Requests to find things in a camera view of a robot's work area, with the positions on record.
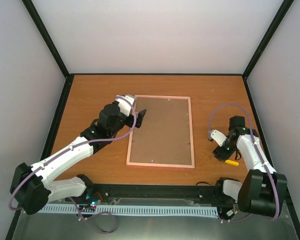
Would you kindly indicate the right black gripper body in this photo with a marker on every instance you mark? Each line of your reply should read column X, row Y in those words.
column 227, row 153

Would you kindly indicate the left black corner post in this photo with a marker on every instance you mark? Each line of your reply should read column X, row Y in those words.
column 37, row 20

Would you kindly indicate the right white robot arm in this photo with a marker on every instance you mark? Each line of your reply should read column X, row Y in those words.
column 263, row 190

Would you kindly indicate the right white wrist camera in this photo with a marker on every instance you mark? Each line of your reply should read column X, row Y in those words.
column 217, row 136

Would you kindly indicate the pink picture frame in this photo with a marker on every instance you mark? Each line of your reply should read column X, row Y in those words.
column 165, row 138

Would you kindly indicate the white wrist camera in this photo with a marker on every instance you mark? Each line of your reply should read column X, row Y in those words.
column 217, row 136
column 126, row 103

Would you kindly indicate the light blue cable duct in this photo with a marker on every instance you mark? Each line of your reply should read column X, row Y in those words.
column 133, row 210

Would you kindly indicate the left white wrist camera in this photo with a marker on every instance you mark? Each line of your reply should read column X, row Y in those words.
column 126, row 103

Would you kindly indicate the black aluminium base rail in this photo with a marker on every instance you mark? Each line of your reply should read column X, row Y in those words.
column 199, row 194

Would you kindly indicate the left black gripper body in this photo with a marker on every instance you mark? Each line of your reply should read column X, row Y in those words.
column 117, row 128

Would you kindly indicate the yellow handled screwdriver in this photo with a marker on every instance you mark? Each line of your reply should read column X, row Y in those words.
column 228, row 161

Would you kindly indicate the black corner post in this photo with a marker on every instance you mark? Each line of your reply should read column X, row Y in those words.
column 271, row 30
column 37, row 20

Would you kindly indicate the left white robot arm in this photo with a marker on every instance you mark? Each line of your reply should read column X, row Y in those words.
column 34, row 186

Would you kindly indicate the right black corner post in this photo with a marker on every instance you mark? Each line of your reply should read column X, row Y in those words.
column 271, row 30

